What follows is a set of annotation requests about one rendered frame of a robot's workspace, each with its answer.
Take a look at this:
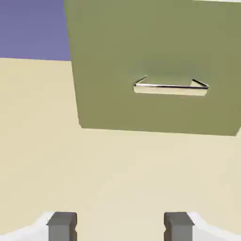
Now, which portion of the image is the olive green drawer front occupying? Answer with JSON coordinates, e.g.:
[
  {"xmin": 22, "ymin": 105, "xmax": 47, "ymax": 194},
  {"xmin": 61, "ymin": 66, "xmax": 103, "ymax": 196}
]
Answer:
[{"xmin": 63, "ymin": 0, "xmax": 241, "ymax": 137}]

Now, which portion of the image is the silver metal drawer handle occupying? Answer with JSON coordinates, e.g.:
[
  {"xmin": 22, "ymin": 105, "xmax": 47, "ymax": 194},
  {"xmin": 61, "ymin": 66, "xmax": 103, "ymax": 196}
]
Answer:
[{"xmin": 133, "ymin": 75, "xmax": 209, "ymax": 98}]

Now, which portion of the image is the olive green cabinet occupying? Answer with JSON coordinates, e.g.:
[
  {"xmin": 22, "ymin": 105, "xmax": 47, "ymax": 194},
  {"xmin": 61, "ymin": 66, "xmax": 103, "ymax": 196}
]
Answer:
[{"xmin": 63, "ymin": 0, "xmax": 241, "ymax": 137}]

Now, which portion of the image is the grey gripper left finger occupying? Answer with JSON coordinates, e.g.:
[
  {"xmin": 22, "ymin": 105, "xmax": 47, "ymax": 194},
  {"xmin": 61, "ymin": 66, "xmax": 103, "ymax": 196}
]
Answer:
[{"xmin": 0, "ymin": 211, "xmax": 78, "ymax": 241}]

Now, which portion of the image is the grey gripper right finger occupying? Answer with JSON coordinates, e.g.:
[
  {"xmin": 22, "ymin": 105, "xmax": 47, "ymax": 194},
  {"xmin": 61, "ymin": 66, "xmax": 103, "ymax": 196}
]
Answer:
[{"xmin": 163, "ymin": 211, "xmax": 241, "ymax": 241}]

